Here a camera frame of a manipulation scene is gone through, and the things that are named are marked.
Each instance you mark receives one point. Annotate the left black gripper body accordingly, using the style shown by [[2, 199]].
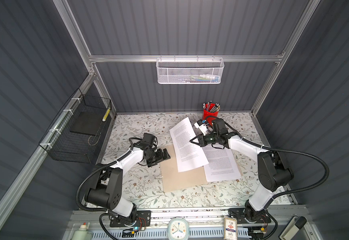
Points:
[[150, 160]]

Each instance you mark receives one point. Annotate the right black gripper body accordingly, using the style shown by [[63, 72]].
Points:
[[211, 138]]

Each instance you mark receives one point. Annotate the printed paper sheet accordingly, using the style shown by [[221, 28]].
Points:
[[221, 165], [189, 156]]

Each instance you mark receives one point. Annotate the brown kraft paper folder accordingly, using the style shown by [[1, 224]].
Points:
[[174, 180]]

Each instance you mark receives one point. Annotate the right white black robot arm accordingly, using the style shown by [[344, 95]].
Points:
[[273, 173]]

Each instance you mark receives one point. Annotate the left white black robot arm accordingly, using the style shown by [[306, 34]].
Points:
[[105, 190]]

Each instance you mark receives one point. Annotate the red pen cup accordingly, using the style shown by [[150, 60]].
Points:
[[210, 109]]

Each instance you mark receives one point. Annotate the yellow marker in basket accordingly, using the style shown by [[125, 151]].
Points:
[[106, 114]]

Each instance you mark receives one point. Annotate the black notebook in basket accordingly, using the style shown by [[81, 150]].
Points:
[[87, 124]]

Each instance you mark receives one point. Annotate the white desk clock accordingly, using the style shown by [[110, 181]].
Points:
[[178, 229]]

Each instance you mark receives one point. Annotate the small card box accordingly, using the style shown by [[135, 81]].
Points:
[[230, 228]]

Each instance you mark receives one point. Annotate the white glue bottle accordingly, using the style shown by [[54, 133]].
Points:
[[83, 233]]

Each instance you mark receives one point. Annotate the black white stapler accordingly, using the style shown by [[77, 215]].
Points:
[[295, 224]]

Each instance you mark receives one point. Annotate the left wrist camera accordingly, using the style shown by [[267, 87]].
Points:
[[150, 140]]

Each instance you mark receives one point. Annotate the white wire mesh basket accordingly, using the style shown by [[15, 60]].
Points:
[[189, 71]]

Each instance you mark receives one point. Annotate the black wire basket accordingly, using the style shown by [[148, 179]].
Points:
[[62, 145]]

